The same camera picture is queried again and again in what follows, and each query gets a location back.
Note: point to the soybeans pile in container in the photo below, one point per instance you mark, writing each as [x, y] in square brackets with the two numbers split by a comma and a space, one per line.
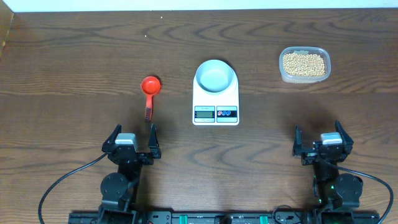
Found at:
[303, 65]

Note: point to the grey round bowl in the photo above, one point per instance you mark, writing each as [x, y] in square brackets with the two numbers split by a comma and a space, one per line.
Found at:
[214, 76]

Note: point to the white digital kitchen scale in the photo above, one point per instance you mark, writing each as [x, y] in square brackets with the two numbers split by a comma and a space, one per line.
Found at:
[216, 109]

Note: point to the clear plastic soybean container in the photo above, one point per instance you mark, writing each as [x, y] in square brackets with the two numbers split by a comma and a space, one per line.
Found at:
[305, 50]

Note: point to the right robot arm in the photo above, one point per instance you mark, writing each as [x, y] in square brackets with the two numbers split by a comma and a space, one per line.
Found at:
[338, 193]

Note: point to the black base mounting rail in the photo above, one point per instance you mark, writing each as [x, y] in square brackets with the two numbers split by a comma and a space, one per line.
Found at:
[165, 217]

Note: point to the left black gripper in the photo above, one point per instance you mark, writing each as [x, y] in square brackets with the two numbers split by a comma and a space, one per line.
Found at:
[154, 154]

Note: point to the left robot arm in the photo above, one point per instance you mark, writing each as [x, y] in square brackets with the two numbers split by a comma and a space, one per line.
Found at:
[119, 189]

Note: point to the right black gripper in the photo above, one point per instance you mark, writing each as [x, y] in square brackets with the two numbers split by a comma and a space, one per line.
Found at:
[308, 154]

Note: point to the red plastic measuring scoop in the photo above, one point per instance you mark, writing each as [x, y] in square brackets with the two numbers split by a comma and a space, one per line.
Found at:
[150, 86]

